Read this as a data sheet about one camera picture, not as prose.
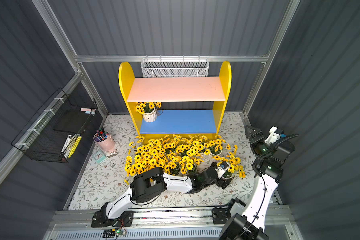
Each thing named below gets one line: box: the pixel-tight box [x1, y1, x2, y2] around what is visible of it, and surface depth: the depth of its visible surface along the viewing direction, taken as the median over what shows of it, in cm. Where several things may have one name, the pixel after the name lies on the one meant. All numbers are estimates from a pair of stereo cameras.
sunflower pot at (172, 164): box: [163, 153, 182, 176], surface depth 79 cm
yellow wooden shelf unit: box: [118, 61, 232, 143], surface depth 88 cm
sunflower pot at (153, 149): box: [135, 138, 167, 160], surface depth 85 cm
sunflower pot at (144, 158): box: [125, 147, 161, 177], surface depth 80 cm
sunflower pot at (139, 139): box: [128, 135, 145, 155], surface depth 90 cm
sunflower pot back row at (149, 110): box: [135, 102, 164, 123], surface depth 91 cm
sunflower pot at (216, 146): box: [208, 138, 227, 156], surface depth 88 cm
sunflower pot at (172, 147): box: [163, 134, 183, 157], surface depth 88 cm
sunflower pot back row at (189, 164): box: [179, 156, 205, 175], surface depth 78 cm
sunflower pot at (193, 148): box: [180, 139, 205, 157], surface depth 85 cm
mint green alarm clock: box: [93, 150, 107, 164], surface depth 96 cm
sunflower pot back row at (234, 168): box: [212, 152, 247, 179], surface depth 80 cm
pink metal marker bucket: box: [93, 131, 117, 153], surface depth 95 cm
